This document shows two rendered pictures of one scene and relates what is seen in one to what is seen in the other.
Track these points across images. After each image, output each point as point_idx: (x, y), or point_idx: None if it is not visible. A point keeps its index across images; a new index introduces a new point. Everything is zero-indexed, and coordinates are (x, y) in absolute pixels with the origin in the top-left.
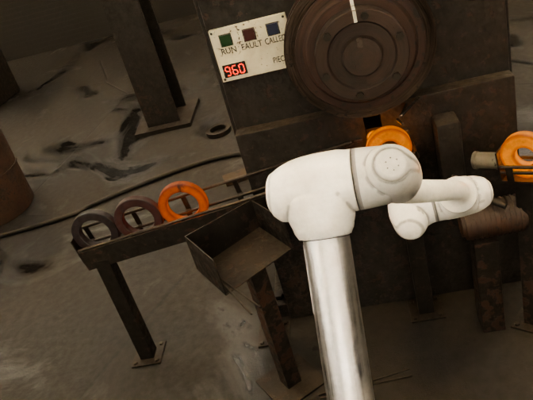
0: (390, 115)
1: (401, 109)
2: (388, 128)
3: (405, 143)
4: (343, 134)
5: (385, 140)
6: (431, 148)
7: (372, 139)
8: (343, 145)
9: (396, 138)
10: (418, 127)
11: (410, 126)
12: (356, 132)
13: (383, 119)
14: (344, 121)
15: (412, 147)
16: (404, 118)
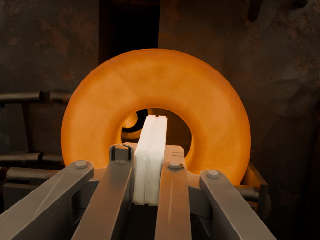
0: (192, 41)
1: (234, 28)
2: (172, 50)
3: (227, 138)
4: (24, 63)
5: (145, 96)
6: (287, 193)
7: (93, 76)
8: (10, 98)
9: (194, 104)
10: (269, 112)
11: (245, 101)
12: (68, 68)
13: (165, 48)
14: (36, 14)
15: (247, 164)
16: (235, 67)
